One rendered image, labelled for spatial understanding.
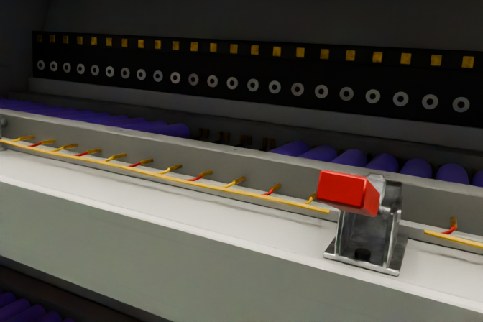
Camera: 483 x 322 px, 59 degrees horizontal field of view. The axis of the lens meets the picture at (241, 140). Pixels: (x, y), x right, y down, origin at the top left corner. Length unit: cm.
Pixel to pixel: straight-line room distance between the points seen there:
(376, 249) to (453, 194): 5
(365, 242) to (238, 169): 8
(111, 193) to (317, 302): 12
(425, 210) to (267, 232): 7
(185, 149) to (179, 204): 4
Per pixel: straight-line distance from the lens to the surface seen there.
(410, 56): 34
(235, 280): 18
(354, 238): 19
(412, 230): 21
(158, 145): 26
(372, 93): 35
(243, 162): 23
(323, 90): 35
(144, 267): 21
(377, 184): 17
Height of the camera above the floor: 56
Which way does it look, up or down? 5 degrees up
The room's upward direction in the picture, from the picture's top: 11 degrees clockwise
